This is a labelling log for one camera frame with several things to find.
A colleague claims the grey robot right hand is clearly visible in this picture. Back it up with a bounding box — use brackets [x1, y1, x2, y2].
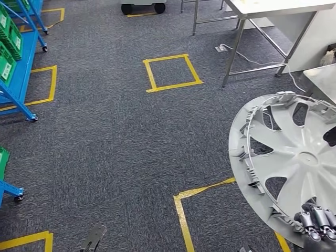
[293, 198, 336, 252]

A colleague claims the grey plastic wheel hubcap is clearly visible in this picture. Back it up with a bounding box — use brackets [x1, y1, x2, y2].
[228, 91, 336, 249]

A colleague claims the steel workbench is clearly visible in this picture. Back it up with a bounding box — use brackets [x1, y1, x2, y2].
[301, 64, 336, 105]

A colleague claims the yellow floor tape square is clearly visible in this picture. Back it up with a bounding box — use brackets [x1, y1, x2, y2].
[0, 230, 54, 252]
[173, 177, 292, 252]

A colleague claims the white desk with metal legs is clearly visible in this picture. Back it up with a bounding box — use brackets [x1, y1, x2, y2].
[180, 0, 336, 88]

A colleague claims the yellow floor tape strip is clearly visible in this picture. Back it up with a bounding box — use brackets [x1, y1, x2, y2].
[126, 11, 158, 18]

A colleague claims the white cart with black wheels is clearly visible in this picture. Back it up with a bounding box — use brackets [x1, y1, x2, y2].
[121, 0, 167, 16]

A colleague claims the white power cable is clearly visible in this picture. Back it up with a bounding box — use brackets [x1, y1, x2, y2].
[220, 43, 307, 94]

